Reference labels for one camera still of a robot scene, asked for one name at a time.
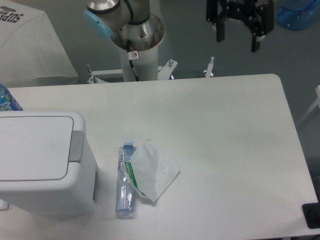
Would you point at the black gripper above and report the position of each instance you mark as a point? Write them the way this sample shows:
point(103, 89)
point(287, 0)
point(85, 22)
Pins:
point(256, 15)

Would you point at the white trash can body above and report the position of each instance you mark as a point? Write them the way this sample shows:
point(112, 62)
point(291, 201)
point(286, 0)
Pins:
point(74, 194)

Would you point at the white trash can lid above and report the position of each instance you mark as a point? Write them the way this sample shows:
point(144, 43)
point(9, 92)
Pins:
point(36, 148)

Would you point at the large blue water jug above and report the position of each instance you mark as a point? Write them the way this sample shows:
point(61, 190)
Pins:
point(297, 14)

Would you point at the white green plastic wrapper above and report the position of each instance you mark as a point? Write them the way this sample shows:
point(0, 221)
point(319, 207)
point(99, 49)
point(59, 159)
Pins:
point(150, 171)

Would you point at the black device at table corner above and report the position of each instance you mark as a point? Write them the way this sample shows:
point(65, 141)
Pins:
point(311, 213)

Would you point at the empty clear plastic bottle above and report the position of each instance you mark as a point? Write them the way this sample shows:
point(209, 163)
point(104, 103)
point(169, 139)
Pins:
point(125, 193)

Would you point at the white printed cardboard box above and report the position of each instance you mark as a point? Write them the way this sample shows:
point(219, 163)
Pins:
point(30, 49)

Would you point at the blue labelled drink bottle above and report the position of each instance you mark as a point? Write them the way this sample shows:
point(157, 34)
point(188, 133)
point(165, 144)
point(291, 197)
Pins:
point(7, 101)

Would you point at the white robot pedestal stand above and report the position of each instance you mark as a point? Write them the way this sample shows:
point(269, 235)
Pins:
point(136, 66)

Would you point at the white frame at right edge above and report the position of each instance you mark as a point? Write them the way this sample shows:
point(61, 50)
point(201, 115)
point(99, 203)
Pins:
point(313, 108)

